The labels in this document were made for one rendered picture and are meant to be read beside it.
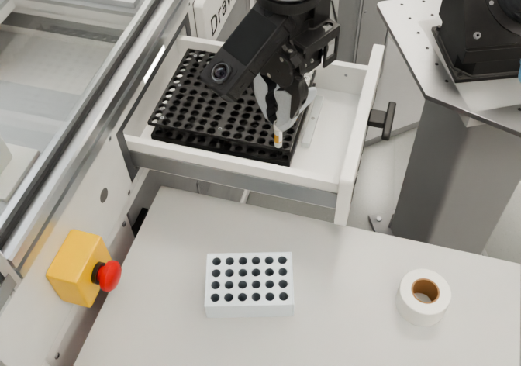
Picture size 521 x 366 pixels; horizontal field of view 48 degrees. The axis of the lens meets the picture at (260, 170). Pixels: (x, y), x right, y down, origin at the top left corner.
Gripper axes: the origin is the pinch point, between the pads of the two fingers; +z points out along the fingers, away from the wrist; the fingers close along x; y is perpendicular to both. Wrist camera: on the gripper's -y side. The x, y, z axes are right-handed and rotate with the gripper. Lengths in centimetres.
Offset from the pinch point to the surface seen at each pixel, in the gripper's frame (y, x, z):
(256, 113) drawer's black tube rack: 4.8, 8.7, 8.3
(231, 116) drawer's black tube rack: 1.7, 10.9, 8.3
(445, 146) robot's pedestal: 50, -4, 44
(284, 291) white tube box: -9.7, -11.7, 18.1
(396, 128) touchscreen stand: 90, 30, 96
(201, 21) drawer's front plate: 14.1, 32.6, 9.4
